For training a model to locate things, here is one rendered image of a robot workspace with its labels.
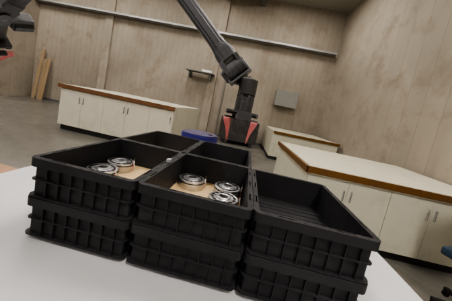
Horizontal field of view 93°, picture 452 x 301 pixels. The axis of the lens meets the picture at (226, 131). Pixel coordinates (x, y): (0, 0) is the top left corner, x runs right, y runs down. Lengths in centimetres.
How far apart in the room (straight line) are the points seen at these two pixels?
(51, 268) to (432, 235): 293
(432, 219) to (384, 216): 44
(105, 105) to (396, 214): 491
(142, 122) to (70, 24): 713
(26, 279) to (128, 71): 896
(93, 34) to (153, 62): 261
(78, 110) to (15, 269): 482
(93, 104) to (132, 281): 474
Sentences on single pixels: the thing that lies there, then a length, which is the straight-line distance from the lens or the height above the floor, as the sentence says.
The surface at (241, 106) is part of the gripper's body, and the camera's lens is 67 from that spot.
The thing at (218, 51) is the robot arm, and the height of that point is 132.
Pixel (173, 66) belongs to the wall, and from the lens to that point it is 877.
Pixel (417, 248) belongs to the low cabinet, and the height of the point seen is 20.
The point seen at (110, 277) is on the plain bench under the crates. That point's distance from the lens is 69.
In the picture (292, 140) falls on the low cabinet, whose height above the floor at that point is 65.
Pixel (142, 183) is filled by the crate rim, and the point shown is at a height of 93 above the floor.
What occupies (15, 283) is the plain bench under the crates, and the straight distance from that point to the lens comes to 72.
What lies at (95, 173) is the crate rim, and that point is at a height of 93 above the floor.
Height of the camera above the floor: 116
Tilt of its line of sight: 6 degrees down
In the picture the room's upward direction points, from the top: 12 degrees clockwise
